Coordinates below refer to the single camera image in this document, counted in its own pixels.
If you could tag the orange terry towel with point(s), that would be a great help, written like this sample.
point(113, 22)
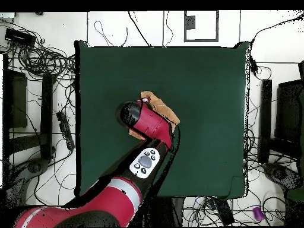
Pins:
point(163, 109)

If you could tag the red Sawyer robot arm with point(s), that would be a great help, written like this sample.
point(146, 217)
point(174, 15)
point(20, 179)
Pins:
point(152, 123)

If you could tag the dark flat panel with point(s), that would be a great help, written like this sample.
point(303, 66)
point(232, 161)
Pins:
point(288, 111)
point(19, 99)

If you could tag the dark green table cloth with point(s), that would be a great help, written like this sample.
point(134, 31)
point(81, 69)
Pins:
point(106, 83)

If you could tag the black power strip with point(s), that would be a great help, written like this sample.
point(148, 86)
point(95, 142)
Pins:
point(223, 211)
point(65, 130)

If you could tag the small dark grey plate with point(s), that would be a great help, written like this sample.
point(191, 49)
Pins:
point(190, 22)

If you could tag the dark grey stand foot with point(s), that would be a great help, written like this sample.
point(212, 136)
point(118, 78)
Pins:
point(280, 174)
point(36, 166)

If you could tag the purple plastic object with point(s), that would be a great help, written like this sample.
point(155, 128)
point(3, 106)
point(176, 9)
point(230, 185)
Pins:
point(258, 213)

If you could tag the black rectangular device box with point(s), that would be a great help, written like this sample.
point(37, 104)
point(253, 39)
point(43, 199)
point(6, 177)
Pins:
point(20, 37)

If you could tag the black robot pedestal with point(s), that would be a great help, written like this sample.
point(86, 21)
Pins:
point(177, 211)

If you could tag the black upright stand post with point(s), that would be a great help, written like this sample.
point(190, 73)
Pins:
point(46, 114)
point(265, 118)

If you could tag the grey square floor frame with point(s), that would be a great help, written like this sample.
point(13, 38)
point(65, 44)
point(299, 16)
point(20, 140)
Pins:
point(216, 26)

